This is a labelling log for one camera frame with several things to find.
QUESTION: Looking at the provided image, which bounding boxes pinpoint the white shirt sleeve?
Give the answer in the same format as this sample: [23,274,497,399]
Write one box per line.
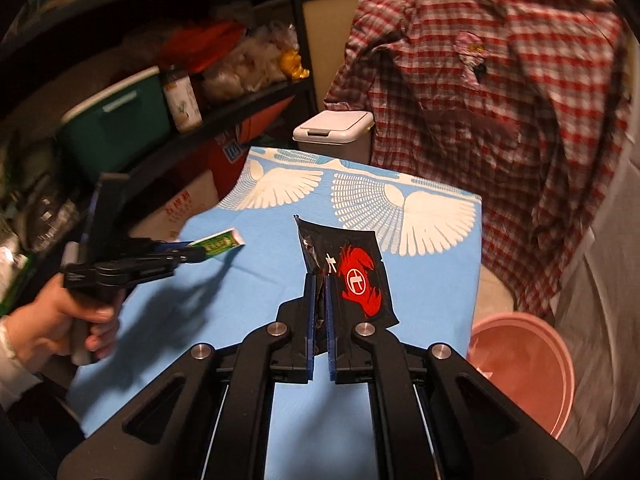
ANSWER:
[0,316,41,410]

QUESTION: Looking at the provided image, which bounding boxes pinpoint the green cooler box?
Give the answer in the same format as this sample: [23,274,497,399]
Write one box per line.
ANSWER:
[58,66,170,176]

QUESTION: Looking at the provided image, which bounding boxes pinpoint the person's left hand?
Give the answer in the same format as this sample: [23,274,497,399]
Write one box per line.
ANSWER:
[1,274,125,373]

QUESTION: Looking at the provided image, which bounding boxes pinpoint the yellow plastic bag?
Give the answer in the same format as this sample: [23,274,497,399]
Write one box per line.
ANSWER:
[279,50,310,80]

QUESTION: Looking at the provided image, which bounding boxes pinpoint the red plastic bag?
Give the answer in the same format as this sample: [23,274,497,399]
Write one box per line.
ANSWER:
[154,20,246,74]

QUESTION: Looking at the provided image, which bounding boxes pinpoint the clear plastic bags of food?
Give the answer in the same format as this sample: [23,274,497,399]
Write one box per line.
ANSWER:
[202,22,297,101]

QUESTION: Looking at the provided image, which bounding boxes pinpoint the black metal shelf rack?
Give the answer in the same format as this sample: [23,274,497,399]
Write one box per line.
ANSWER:
[0,0,321,281]

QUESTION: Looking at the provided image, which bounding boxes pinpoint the red plaid shirt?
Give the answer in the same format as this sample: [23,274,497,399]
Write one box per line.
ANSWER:
[324,0,630,316]

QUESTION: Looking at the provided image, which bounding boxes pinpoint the white rice sack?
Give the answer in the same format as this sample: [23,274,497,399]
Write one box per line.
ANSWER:
[129,170,219,242]

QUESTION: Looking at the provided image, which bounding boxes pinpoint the pink plastic bucket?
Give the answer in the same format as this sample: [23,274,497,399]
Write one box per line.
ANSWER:
[468,312,575,438]

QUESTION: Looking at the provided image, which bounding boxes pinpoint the green white ointment tube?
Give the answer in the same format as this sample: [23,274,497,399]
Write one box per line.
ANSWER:
[188,228,245,259]

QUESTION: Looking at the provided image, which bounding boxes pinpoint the blue cloth with white wings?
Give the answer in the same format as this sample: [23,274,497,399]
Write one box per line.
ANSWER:
[58,148,482,479]

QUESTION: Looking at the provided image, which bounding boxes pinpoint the black red snack packet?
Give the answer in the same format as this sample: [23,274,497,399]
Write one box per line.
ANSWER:
[295,216,399,327]

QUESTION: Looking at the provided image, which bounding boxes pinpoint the white lidded trash bin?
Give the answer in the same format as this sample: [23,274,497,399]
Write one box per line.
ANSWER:
[293,110,374,165]

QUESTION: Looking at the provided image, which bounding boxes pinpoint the glass jar with label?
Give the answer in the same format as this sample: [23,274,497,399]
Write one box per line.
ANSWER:
[163,65,202,133]

